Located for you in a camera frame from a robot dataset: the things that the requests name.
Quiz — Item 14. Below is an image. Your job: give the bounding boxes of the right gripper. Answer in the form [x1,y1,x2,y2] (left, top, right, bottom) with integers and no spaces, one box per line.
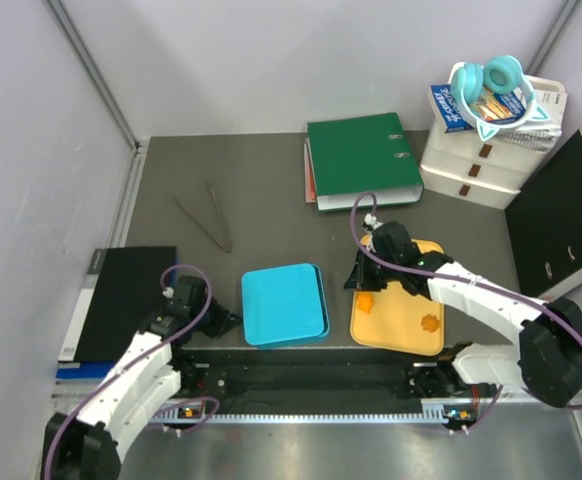
[344,245,401,292]

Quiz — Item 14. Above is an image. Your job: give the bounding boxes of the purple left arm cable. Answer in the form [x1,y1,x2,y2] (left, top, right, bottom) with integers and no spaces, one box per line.
[39,264,220,480]

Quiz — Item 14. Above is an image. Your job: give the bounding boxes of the metal serving tongs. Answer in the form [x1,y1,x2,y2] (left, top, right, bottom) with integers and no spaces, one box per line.
[171,177,234,254]

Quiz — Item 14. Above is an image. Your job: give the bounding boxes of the black notebook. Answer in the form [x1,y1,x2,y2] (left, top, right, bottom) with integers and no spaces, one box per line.
[58,246,177,365]

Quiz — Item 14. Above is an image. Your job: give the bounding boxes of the yellow plastic tray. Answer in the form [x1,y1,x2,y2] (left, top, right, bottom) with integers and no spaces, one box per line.
[349,233,446,357]

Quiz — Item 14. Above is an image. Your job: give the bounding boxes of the black ring binder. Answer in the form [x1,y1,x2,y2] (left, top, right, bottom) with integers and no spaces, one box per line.
[505,131,582,301]

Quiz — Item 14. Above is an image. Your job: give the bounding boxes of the blue tin lid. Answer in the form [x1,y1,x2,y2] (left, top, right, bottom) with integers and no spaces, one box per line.
[241,263,310,349]

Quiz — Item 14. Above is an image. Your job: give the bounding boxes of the green ring binder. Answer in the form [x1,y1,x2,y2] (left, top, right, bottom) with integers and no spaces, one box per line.
[307,112,424,212]

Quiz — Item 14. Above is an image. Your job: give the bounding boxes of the spiral notebook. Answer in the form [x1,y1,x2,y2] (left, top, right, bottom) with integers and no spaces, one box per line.
[506,127,563,152]

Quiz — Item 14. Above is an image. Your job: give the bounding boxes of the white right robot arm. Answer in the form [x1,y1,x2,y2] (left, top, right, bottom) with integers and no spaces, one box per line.
[345,213,582,408]

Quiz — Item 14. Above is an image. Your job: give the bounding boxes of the white drawer unit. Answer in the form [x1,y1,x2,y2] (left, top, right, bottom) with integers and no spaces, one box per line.
[418,74,568,210]

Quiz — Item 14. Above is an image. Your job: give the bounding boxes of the orange fish shaped cookie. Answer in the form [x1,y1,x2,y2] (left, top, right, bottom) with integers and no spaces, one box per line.
[355,291,374,315]

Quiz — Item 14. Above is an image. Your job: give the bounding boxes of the red folder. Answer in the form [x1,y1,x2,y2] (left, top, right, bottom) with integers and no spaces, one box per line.
[304,140,317,203]

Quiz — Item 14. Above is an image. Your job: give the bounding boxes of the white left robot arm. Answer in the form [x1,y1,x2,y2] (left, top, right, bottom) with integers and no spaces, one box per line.
[40,273,242,479]

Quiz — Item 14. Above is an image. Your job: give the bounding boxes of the orange flower shaped cookie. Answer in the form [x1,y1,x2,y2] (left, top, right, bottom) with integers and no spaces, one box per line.
[421,315,441,333]

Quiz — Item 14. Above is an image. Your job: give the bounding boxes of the blue white book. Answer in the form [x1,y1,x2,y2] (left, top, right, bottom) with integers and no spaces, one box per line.
[428,84,525,133]

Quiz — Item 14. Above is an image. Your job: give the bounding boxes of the teal cat ear headphones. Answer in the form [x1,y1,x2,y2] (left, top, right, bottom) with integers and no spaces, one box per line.
[450,55,550,142]

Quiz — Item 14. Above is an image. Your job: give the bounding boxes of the blue cookie tin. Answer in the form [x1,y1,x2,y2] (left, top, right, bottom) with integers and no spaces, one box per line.
[257,264,330,349]

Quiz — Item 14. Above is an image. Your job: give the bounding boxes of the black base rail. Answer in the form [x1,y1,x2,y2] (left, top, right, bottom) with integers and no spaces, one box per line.
[173,347,496,415]

